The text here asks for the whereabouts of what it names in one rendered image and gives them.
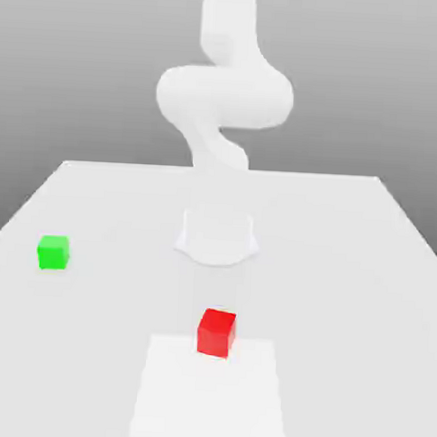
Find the small red cube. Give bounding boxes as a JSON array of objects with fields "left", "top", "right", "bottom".
[{"left": 195, "top": 306, "right": 238, "bottom": 360}]

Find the small green cube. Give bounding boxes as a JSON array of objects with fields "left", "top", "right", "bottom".
[{"left": 35, "top": 233, "right": 71, "bottom": 272}]

